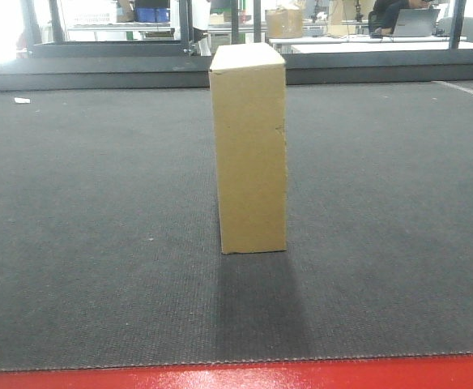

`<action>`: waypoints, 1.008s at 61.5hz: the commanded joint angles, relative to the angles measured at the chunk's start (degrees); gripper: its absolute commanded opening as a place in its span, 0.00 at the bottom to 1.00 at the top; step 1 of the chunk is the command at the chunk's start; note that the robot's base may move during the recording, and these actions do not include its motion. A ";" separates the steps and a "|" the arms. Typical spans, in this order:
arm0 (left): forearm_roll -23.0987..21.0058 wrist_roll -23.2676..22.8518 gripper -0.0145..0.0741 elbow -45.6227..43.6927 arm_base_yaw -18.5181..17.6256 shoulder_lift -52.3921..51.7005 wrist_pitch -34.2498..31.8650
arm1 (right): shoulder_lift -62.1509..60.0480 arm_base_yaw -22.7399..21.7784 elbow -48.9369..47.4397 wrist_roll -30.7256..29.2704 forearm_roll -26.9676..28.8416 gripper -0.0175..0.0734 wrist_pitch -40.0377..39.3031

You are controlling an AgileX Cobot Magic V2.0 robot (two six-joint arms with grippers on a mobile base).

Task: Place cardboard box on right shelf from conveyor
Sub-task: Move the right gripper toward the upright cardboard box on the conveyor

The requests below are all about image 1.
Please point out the tall brown cardboard box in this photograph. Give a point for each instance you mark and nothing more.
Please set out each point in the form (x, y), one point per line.
(248, 96)

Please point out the dark grey conveyor belt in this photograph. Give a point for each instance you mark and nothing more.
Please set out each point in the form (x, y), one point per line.
(109, 230)

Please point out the background brown cardboard box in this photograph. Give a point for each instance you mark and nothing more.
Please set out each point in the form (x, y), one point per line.
(284, 23)

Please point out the red conveyor edge strip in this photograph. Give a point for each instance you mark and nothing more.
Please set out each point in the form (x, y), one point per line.
(406, 372)

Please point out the white background table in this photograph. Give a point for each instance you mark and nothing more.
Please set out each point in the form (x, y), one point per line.
(358, 44)

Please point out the blue plastic crate background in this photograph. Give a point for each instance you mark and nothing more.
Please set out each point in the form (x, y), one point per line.
(152, 15)

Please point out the seated person in black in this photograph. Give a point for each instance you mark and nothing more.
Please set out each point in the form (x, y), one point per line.
(388, 11)

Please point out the small white paper scrap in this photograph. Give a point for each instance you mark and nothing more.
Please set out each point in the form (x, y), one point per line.
(22, 101)

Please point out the silver open laptop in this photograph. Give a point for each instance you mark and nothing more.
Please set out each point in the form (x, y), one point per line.
(416, 22)

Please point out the black conveyor side rail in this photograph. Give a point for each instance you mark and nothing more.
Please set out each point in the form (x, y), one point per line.
(47, 74)

